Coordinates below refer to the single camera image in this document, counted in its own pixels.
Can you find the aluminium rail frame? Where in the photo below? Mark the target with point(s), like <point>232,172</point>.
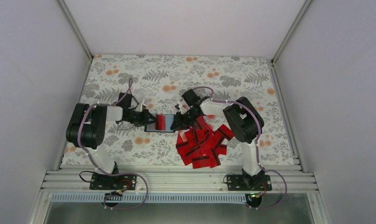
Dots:
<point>175,184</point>

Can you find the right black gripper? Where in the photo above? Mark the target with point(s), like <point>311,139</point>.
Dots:
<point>181,123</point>

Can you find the black card holder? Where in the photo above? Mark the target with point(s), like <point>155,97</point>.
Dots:
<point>169,121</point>

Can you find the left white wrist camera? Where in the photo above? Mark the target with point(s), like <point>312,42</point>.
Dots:
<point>142,106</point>

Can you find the white red-dot card right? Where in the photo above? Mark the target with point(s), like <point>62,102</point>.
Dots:
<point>210,117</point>

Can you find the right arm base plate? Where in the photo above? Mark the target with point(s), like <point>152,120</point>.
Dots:
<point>246,183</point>

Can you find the red card bottom middle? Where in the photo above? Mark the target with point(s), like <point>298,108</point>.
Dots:
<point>214,153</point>

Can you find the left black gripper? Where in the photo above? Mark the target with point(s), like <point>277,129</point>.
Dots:
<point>144,121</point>

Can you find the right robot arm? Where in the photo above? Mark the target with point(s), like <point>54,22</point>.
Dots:
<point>244,121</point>

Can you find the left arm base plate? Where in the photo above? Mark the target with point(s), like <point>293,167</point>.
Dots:
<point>113,183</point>

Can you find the red card right edge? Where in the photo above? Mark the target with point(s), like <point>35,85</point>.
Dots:
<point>223,132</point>

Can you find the floral patterned table mat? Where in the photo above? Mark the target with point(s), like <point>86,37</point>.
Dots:
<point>159,82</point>

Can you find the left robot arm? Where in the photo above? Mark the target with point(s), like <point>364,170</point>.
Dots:
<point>86,128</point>

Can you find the red card bottom left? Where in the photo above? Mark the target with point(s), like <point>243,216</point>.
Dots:
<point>187,152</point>

